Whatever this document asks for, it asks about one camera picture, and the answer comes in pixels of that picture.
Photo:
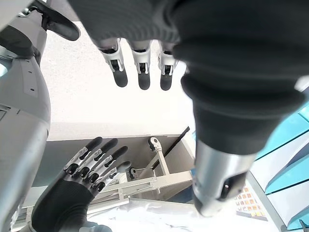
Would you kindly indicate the right robot hand black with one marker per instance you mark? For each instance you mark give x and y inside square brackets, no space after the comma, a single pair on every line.
[62,203]

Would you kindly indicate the white plastic sheet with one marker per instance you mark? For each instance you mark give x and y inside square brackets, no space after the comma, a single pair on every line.
[157,217]

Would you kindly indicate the white medical cabinet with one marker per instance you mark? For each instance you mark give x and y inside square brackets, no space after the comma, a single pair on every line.
[268,200]

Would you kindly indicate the light blue lidded bin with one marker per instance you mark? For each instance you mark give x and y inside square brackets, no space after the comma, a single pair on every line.
[192,135]

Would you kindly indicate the metal frame blue joints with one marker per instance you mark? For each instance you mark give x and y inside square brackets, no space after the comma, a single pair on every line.
[160,159]

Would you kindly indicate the left silver robot leg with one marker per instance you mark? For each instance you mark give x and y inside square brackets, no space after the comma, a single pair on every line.
[21,120]

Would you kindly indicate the left robot hand black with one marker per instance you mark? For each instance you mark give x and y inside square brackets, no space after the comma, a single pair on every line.
[229,60]

